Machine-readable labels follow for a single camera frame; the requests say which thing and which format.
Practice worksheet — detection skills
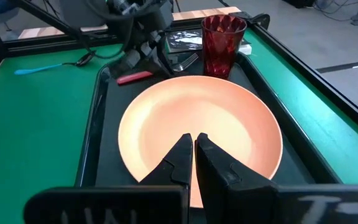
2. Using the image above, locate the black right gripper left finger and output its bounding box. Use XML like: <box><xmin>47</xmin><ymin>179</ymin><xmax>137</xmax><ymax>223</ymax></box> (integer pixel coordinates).
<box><xmin>23</xmin><ymin>133</ymin><xmax>194</xmax><ymax>224</ymax></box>

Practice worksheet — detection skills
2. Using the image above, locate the black aluminium table frame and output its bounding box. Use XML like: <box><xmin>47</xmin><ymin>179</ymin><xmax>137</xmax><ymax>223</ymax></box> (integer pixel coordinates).
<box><xmin>0</xmin><ymin>0</ymin><xmax>358</xmax><ymax>139</ymax></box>

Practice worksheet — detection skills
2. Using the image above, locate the orange round plate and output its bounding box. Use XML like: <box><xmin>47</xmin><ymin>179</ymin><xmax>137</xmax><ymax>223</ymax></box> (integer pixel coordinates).
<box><xmin>117</xmin><ymin>75</ymin><xmax>284</xmax><ymax>208</ymax></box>

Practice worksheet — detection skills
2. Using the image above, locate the black floor cable tangle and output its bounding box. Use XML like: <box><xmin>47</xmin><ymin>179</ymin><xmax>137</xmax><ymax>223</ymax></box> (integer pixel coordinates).
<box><xmin>311</xmin><ymin>0</ymin><xmax>356</xmax><ymax>22</ymax></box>

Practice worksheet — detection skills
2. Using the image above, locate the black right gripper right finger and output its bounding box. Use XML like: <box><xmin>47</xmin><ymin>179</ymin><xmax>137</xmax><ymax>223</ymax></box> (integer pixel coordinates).
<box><xmin>195</xmin><ymin>132</ymin><xmax>358</xmax><ymax>224</ymax></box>

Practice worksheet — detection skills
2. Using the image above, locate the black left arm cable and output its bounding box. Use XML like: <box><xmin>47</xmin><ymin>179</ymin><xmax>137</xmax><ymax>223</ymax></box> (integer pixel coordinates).
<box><xmin>85</xmin><ymin>46</ymin><xmax>127</xmax><ymax>60</ymax></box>

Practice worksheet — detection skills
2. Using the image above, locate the spoon with light blue handle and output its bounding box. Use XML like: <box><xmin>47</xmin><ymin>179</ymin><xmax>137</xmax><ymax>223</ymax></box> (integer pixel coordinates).
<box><xmin>13</xmin><ymin>50</ymin><xmax>97</xmax><ymax>76</ymax></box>

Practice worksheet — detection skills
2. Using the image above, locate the black corner clamp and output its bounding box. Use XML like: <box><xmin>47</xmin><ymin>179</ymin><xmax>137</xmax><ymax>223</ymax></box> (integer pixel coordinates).
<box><xmin>228</xmin><ymin>11</ymin><xmax>272</xmax><ymax>31</ymax></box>

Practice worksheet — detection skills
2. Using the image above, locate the red faceted plastic cup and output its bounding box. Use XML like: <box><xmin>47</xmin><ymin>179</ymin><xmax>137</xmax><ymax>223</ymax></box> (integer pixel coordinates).
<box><xmin>201</xmin><ymin>14</ymin><xmax>248</xmax><ymax>81</ymax></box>

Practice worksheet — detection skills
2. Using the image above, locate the green table mat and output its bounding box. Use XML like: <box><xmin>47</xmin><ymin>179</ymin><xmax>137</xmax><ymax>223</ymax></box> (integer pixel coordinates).
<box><xmin>0</xmin><ymin>27</ymin><xmax>358</xmax><ymax>224</ymax></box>

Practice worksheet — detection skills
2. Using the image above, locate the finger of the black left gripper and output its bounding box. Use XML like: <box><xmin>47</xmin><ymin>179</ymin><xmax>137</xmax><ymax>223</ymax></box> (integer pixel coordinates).
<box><xmin>153</xmin><ymin>30</ymin><xmax>174</xmax><ymax>78</ymax></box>
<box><xmin>109</xmin><ymin>47</ymin><xmax>143</xmax><ymax>79</ymax></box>

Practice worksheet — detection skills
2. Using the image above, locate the black paperback book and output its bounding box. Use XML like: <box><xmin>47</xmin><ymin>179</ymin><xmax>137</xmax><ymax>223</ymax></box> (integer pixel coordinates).
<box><xmin>165</xmin><ymin>29</ymin><xmax>253</xmax><ymax>56</ymax></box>

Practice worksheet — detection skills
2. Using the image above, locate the black plastic tray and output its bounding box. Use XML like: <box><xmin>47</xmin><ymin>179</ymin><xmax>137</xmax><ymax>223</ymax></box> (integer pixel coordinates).
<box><xmin>75</xmin><ymin>51</ymin><xmax>343</xmax><ymax>188</ymax></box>

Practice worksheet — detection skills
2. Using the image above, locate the fork with red handle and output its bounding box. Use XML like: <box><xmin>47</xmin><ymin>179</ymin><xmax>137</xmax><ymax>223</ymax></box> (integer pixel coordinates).
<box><xmin>116</xmin><ymin>52</ymin><xmax>200</xmax><ymax>86</ymax></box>

